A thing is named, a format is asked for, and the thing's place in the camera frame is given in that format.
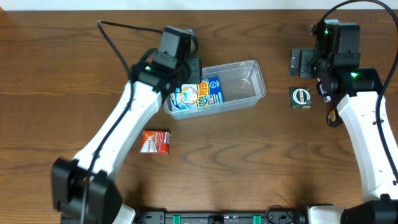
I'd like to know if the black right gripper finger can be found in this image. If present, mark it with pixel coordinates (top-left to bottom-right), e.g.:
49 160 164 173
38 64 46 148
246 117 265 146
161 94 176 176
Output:
299 49 315 78
289 49 302 76

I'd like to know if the blue Cool Fever box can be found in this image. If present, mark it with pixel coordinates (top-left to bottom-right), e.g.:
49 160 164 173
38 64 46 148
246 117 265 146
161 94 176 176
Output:
170 77 223 111

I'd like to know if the dark bottle with white cap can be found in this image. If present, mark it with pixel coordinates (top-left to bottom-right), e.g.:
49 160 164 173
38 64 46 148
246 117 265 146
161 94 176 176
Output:
326 108 343 128

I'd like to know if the red Panadol box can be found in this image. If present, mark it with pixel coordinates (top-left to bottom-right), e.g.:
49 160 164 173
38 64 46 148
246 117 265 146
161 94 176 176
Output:
140 131 171 154

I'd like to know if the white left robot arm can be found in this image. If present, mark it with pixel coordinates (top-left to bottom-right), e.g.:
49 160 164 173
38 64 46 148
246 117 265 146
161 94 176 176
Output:
50 26 202 224

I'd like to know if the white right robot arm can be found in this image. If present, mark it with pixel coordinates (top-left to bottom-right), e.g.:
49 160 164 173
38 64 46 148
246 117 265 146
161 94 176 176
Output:
289 20 397 223

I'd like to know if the clear plastic container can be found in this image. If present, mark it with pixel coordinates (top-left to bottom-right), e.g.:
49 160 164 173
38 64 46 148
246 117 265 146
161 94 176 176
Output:
164 60 266 119

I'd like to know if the green Zam-Buk ointment box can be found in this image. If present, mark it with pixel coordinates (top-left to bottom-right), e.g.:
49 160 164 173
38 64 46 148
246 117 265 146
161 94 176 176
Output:
289 87 312 108

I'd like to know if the white Panadol box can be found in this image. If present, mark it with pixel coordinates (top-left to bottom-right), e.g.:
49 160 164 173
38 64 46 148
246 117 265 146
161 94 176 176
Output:
316 79 331 103

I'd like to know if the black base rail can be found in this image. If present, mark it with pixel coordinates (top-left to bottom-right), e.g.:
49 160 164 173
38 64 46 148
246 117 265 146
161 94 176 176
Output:
133 208 308 224

